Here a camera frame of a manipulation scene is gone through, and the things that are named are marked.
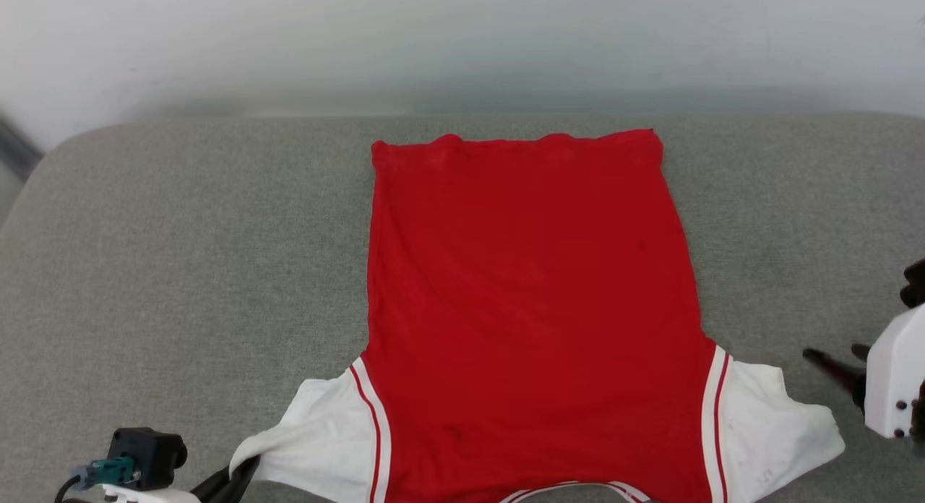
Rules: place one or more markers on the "grey metal wall strip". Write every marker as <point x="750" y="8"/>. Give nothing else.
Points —
<point x="18" y="150"/>

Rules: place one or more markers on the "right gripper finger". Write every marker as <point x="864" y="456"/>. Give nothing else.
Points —
<point x="831" y="369"/>
<point x="861" y="352"/>

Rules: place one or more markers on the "red and white shirt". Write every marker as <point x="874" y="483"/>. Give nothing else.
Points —
<point x="527" y="308"/>

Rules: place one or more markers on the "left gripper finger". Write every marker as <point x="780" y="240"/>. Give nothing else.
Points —
<point x="224" y="488"/>

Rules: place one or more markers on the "teal left camera plug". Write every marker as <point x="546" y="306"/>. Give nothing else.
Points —
<point x="108" y="473"/>

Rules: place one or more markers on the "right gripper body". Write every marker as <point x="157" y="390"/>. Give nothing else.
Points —
<point x="861" y="394"/>

